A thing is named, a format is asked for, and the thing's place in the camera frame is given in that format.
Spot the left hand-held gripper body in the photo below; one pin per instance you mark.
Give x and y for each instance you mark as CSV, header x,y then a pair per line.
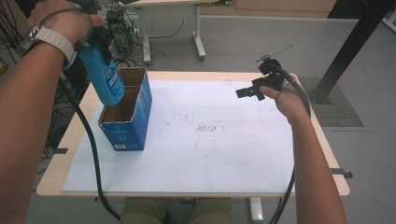
x,y
100,37

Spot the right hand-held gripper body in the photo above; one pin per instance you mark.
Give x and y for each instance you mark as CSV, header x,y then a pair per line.
x,y
271,74

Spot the blue bottle with white cap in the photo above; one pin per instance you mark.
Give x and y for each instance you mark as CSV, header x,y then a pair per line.
x,y
106,81

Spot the blue cardboard box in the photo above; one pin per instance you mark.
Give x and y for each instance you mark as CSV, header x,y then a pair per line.
x,y
137,118

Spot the person's right hand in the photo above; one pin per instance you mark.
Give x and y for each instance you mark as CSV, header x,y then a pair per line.
x,y
291,102

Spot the person's left hand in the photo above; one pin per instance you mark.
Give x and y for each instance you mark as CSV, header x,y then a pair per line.
x,y
63,21

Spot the black device on floor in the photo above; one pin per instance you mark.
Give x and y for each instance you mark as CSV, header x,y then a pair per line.
x,y
114,16

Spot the white paper sheet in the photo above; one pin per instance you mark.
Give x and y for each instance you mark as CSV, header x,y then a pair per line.
x,y
218,155

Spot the white-legged background table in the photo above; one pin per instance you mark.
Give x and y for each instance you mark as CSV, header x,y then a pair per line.
x,y
199,34

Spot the grey floor mat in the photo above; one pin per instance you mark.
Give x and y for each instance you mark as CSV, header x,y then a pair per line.
x,y
342,109

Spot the black tape strip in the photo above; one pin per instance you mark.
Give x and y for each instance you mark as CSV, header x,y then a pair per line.
x,y
342,172
60,151

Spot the white table leg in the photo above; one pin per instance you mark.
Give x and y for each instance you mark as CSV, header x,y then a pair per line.
x,y
256,210

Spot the person's right leg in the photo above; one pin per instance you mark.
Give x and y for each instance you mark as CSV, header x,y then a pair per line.
x,y
211,211

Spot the person's leg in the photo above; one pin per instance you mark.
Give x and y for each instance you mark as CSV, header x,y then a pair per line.
x,y
211,211
144,211

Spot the person's left leg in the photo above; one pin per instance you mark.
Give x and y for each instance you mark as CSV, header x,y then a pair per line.
x,y
144,211

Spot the black metal post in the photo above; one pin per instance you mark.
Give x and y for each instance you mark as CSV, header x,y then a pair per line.
x,y
351,46

